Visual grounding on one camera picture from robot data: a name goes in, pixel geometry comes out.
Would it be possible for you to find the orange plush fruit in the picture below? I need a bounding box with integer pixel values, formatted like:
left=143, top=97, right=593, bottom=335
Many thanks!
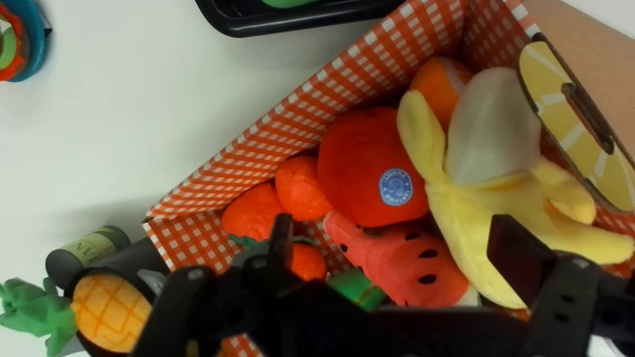
left=411, top=57, right=472, bottom=129

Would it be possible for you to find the green plush fruit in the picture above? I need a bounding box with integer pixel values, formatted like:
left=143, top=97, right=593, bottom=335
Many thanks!
left=262, top=0, right=317, bottom=10

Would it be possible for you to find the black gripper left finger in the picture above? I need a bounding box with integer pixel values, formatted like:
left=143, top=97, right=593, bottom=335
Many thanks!
left=129, top=212, right=373, bottom=357

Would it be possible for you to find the lemon slice toy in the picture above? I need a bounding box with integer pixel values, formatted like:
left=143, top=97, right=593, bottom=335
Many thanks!
left=518, top=37, right=635, bottom=212

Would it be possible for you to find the carrot plushy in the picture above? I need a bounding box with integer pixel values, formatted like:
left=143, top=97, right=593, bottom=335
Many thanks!
left=220, top=153, right=335, bottom=283

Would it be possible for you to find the orange checkered cardboard box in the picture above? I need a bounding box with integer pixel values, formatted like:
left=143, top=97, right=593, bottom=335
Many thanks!
left=141, top=0, right=635, bottom=357

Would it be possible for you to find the small tin can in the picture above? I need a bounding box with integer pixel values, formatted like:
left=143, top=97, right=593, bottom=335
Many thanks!
left=45, top=224, right=131, bottom=289

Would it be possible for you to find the red tomato plushy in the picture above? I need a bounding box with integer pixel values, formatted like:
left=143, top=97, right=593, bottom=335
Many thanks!
left=317, top=107, right=428, bottom=228

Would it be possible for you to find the watermelon slice plushy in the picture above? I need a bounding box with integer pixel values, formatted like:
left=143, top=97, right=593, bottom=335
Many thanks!
left=323, top=212, right=468, bottom=307

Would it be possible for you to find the black plastic tray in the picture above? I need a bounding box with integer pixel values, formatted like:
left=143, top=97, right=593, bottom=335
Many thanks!
left=194, top=0, right=405, bottom=37

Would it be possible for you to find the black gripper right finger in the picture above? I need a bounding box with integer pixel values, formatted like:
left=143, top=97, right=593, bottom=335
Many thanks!
left=486, top=214, right=635, bottom=357

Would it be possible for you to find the yellow banana plushy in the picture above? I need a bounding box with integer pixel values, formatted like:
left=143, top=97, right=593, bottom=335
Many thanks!
left=397, top=67, right=633, bottom=309

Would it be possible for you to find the colourful stacking ring toy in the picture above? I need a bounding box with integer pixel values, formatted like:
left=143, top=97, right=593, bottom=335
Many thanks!
left=0, top=0, right=51, bottom=83

